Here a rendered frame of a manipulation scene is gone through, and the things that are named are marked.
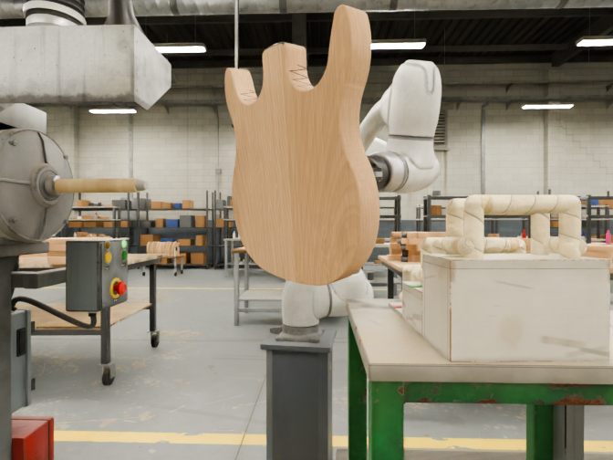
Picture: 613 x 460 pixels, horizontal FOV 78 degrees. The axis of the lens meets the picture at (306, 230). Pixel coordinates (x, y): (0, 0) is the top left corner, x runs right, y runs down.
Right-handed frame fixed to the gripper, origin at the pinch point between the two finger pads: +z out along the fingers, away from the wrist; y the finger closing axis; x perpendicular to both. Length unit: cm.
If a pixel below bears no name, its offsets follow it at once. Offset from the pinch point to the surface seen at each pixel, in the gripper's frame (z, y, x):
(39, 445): 41, 66, -69
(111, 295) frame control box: 19, 66, -33
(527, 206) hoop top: -25.0, -28.8, -6.3
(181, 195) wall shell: -453, 1109, -72
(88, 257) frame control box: 24, 65, -20
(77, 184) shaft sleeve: 28, 45, 0
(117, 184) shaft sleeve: 21.0, 38.9, -0.3
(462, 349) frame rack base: -12.3, -24.2, -29.1
